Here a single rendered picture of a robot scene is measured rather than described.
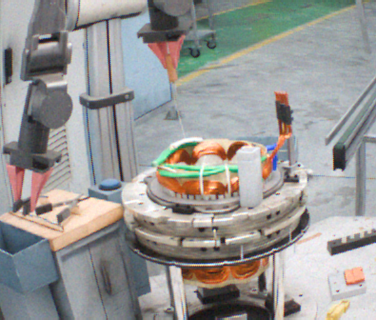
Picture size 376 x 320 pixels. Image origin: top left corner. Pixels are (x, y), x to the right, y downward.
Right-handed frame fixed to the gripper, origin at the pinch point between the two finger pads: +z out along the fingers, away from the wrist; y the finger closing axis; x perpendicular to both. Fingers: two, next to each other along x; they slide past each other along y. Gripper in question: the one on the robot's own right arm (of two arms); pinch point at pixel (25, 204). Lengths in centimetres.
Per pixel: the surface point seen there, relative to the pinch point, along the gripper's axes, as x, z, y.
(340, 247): 61, 11, 58
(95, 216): 20.3, 3.9, 8.7
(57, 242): 10.3, 7.9, 4.1
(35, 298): 7.5, 20.5, 0.6
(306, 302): 34, 17, 51
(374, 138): 186, -5, 79
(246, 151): 12.8, -13.6, 31.4
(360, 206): 193, 25, 80
